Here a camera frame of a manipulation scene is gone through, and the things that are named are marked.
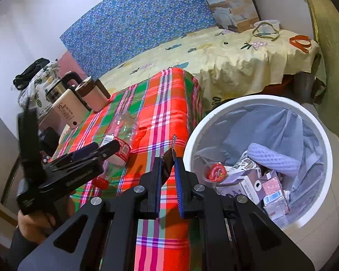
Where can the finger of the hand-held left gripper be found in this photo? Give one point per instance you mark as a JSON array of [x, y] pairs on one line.
[[107, 149], [84, 149]]

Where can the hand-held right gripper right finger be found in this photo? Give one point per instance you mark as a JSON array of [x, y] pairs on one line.
[[178, 187]]

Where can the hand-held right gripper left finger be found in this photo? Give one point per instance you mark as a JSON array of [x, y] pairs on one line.
[[158, 186]]

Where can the clear plastic bottle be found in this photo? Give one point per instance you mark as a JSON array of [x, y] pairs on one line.
[[124, 129]]

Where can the small dark wrapper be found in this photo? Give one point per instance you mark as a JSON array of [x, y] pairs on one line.
[[168, 161]]

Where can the white round trash bin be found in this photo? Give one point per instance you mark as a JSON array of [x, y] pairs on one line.
[[257, 99]]

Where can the person's left forearm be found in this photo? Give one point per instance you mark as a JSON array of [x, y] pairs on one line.
[[19, 251]]

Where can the person's left hand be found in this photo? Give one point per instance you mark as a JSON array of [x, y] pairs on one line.
[[34, 225]]

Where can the cream electric kettle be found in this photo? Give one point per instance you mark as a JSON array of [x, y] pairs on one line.
[[67, 107]]

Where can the brown thermos cup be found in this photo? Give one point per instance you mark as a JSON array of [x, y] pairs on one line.
[[91, 96]]

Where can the purple drink carton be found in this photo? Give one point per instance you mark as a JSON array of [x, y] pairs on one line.
[[240, 185]]

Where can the pineapple print cloth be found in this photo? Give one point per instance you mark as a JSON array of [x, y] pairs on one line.
[[42, 84]]

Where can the red green plaid tablecloth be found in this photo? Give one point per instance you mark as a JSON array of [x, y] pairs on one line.
[[163, 104]]

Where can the black bag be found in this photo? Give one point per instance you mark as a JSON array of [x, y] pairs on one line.
[[31, 70]]

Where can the pink drink carton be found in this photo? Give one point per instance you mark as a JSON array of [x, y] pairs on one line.
[[274, 192]]

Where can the pale blue waffle cloth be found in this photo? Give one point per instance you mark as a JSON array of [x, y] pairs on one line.
[[271, 158]]

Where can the blue floral headboard cover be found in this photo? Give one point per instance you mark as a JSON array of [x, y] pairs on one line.
[[144, 19]]

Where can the yellow printed bed sheet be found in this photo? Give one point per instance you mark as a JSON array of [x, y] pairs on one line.
[[228, 62]]

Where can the red plastic basin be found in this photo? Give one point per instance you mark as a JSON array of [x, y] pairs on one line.
[[285, 80]]

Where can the grey plastic bin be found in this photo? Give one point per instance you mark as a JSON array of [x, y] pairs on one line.
[[302, 87]]

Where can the white bowl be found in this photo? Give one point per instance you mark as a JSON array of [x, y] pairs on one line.
[[271, 22]]

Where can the printed cardboard box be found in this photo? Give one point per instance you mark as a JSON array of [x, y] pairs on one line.
[[231, 2]]

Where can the yellow-green curtain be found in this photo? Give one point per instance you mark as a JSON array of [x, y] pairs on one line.
[[333, 48]]

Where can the white cabinet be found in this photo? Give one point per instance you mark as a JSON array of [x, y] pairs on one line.
[[288, 8]]

